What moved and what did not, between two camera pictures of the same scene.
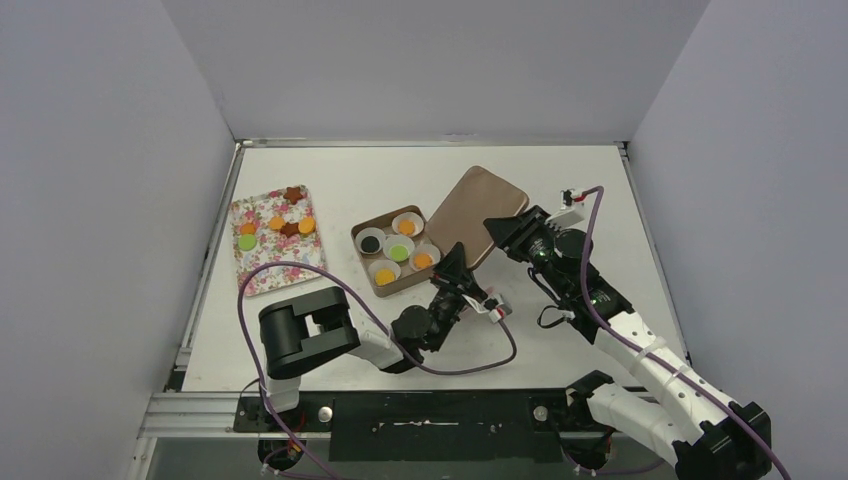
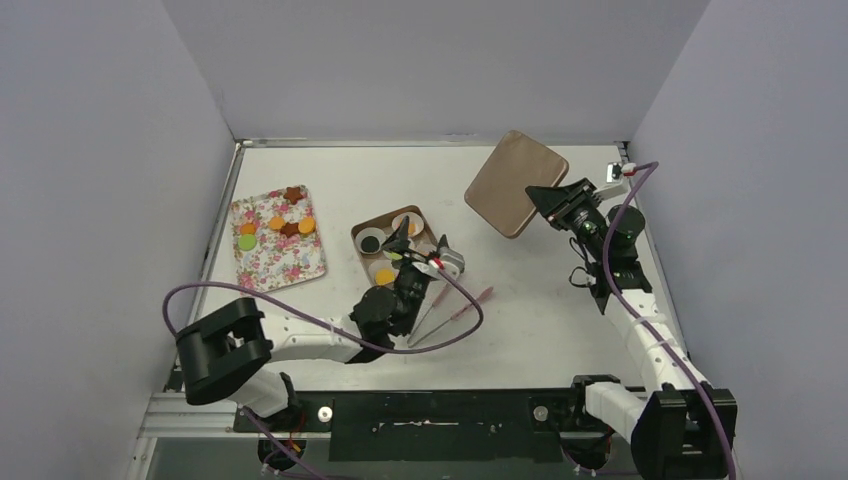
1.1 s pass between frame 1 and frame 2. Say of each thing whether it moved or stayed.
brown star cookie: stayed
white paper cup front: stayed
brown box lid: moved
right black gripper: moved
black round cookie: stayed
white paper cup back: stayed
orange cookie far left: stayed
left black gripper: moved
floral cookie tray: stayed
